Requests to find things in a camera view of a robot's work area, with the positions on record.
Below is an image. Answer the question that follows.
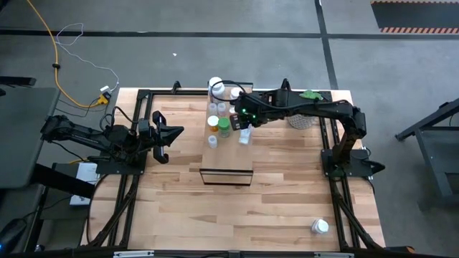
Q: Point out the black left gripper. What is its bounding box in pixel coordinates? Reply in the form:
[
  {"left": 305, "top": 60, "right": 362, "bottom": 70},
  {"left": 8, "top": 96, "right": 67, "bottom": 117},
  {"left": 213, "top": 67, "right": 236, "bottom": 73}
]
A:
[{"left": 138, "top": 110, "right": 184, "bottom": 165}]

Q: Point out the black metal table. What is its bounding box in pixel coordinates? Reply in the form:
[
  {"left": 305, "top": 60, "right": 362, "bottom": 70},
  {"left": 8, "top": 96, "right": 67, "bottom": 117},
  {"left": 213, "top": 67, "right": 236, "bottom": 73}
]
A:
[{"left": 394, "top": 97, "right": 459, "bottom": 209}]

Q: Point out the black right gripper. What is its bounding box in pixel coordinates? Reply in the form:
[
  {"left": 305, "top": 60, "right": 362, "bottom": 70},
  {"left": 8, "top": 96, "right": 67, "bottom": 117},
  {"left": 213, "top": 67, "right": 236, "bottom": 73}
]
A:
[{"left": 229, "top": 91, "right": 268, "bottom": 130}]

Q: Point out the wooden shelf black metal frame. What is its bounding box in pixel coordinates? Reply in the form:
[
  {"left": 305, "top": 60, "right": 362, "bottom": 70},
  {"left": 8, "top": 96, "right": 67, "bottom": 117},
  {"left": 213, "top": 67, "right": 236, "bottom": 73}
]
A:
[{"left": 199, "top": 81, "right": 255, "bottom": 186}]

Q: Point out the silver metal bracket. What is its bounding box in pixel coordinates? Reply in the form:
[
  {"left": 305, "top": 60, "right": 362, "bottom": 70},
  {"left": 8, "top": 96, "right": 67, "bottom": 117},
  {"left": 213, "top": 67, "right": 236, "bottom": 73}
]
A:
[
  {"left": 314, "top": 252, "right": 355, "bottom": 258},
  {"left": 113, "top": 250, "right": 155, "bottom": 258}
]

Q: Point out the black desk beam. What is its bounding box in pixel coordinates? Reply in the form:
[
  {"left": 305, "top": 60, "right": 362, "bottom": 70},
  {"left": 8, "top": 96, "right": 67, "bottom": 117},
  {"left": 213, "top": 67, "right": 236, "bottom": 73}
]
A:
[{"left": 32, "top": 163, "right": 96, "bottom": 200}]

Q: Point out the black metal table frame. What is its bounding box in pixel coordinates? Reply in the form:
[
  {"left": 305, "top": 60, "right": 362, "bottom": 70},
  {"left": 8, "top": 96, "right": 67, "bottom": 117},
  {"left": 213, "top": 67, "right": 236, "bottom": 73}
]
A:
[{"left": 81, "top": 79, "right": 387, "bottom": 258}]

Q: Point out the white cable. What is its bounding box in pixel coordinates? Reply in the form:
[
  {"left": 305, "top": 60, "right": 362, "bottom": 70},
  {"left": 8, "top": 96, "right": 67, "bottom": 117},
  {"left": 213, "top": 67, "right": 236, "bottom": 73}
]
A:
[{"left": 55, "top": 23, "right": 120, "bottom": 92}]

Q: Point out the green plant in patterned pot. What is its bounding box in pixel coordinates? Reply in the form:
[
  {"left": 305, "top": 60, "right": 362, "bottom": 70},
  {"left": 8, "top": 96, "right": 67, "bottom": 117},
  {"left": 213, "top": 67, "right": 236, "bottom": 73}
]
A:
[{"left": 287, "top": 89, "right": 324, "bottom": 130}]

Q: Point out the dark grey low desk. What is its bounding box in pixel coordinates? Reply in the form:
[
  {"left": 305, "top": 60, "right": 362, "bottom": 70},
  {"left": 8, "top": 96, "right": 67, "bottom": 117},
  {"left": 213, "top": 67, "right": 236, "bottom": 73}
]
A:
[{"left": 0, "top": 184, "right": 47, "bottom": 254}]

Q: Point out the yellow cable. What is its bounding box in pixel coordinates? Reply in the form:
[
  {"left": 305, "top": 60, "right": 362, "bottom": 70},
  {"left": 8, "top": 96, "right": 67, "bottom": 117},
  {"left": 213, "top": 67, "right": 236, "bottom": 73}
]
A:
[{"left": 25, "top": 0, "right": 108, "bottom": 108}]

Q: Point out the black mat with hazard stripes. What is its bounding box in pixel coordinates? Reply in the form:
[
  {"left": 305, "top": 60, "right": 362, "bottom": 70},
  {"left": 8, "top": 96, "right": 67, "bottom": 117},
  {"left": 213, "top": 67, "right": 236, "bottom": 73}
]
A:
[{"left": 370, "top": 0, "right": 459, "bottom": 35}]

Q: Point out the green medicine bottle green cap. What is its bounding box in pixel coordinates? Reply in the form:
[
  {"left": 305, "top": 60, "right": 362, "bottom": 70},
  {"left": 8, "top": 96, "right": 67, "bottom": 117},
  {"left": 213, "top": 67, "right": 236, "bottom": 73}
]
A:
[{"left": 217, "top": 117, "right": 231, "bottom": 139}]

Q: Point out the black computer mouse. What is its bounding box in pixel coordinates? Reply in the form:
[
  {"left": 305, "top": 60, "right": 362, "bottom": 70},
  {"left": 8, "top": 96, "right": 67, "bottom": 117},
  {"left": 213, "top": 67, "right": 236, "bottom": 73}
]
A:
[{"left": 0, "top": 217, "right": 29, "bottom": 254}]

